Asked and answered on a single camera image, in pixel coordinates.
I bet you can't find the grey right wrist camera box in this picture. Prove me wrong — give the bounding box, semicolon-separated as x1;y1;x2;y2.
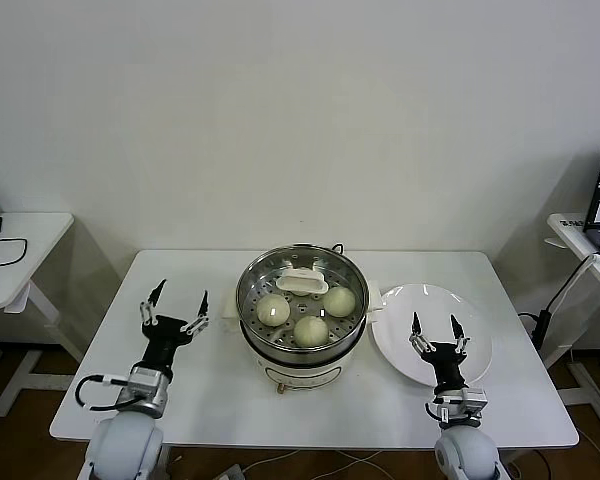
459;389;489;419

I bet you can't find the round white plate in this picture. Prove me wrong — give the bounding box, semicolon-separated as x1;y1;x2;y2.
370;283;494;386

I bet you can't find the thin white floor cable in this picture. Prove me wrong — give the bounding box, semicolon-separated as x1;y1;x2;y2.
239;448;456;474

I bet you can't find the stainless steel steamer pot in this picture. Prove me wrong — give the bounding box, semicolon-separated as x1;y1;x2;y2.
220;282;384;397

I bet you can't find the white floor power strip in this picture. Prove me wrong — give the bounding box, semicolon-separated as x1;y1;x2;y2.
207;463;246;480

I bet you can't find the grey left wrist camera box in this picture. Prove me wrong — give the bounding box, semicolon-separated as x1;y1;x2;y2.
128;366;162;396

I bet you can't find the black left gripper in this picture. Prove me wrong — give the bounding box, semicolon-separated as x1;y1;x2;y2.
139;278;211;371

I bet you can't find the glass lid with white handle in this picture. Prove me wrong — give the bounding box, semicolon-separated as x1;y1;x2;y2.
236;243;371;352

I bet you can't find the perforated steel steamer basket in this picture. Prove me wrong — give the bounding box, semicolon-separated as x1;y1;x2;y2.
235;243;371;355

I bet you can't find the small white side table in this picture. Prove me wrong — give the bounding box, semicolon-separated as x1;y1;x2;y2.
0;212;86;419

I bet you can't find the black adapter cable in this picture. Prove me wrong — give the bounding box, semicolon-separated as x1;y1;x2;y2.
0;236;29;271

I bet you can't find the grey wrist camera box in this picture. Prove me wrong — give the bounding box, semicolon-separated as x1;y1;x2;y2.
459;389;489;419
128;366;162;396

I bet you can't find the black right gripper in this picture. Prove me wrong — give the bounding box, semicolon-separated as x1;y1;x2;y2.
408;312;472;392

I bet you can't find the white steamed baozi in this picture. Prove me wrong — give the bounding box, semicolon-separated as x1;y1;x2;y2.
322;286;357;318
256;293;291;326
293;315;330;350

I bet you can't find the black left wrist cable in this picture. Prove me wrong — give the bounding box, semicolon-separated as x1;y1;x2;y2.
74;374;136;412

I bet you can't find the white standing desk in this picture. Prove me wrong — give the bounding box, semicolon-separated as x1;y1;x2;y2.
544;213;600;434

